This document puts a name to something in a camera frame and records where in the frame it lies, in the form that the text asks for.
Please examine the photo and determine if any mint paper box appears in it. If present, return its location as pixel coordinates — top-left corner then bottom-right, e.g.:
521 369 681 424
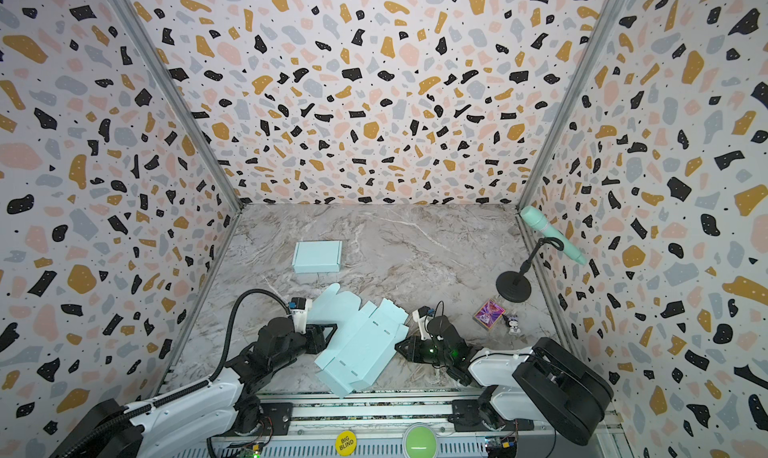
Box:
292 240 342 274

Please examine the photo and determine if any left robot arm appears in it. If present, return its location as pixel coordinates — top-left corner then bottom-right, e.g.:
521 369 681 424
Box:
51 316 337 457

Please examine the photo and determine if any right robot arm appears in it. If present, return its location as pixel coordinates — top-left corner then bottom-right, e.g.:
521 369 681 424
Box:
395 316 614 446

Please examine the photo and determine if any colourful small card box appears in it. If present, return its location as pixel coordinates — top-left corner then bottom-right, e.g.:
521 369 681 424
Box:
473 299 506 330

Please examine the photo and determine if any small black white figurine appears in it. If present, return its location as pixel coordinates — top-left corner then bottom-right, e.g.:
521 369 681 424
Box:
504 315 521 335

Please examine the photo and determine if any green round button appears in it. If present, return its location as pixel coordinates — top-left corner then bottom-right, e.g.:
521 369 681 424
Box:
402 423 438 458

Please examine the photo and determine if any yellow round sticker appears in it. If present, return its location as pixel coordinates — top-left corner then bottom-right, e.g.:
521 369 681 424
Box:
335 430 358 457

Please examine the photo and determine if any mint green microphone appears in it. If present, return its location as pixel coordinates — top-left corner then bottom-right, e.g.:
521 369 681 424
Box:
520 206 587 265

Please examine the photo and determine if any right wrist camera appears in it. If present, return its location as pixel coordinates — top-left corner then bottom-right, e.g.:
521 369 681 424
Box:
412 306 435 340

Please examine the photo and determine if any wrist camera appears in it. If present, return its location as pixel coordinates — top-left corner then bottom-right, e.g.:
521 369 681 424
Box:
412 306 435 340
288 297 313 334

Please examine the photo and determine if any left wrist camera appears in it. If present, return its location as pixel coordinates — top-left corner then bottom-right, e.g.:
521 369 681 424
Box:
288 297 313 334

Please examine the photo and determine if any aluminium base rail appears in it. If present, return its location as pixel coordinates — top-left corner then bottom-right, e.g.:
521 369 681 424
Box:
179 389 633 457

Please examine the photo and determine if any left black corrugated cable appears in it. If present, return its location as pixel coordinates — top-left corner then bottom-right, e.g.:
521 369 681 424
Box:
53 288 295 458

